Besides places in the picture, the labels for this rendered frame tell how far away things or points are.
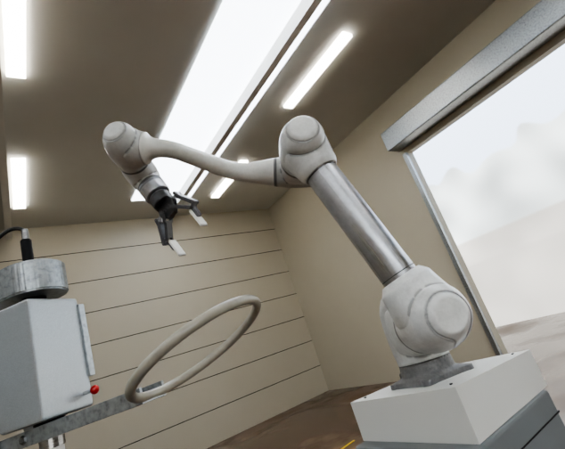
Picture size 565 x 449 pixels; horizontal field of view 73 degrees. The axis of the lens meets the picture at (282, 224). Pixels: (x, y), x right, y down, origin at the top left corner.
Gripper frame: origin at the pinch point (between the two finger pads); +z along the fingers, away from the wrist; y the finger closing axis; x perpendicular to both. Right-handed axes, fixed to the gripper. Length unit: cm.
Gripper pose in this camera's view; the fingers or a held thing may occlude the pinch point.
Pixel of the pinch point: (191, 238)
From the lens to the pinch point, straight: 126.5
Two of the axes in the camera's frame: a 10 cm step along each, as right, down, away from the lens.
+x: -5.0, 0.1, -8.7
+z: 6.3, 6.9, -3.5
